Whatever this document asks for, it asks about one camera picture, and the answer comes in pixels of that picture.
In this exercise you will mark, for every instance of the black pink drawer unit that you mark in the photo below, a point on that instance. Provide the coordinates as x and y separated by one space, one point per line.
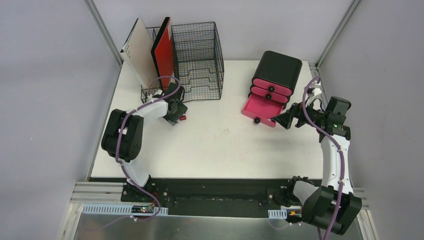
272 85

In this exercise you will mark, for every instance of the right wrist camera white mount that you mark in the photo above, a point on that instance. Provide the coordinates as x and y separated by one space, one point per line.
315 91

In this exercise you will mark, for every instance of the red A4 folder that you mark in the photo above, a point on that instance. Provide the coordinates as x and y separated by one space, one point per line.
162 52

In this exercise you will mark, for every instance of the black mounting base plate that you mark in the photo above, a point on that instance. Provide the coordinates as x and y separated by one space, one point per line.
234 198

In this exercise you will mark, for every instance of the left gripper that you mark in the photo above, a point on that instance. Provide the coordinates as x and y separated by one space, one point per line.
175 113

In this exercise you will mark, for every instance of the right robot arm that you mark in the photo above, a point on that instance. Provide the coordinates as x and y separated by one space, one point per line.
332 205

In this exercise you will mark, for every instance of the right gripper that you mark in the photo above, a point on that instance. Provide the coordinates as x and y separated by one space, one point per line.
284 119

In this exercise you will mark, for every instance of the black wire mesh desk organizer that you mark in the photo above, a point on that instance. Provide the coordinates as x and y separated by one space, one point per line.
198 60

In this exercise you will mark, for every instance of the white A4 folder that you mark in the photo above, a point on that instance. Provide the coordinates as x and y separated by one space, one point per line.
136 52

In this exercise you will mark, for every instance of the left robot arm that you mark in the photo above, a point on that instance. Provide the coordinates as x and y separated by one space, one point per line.
123 134

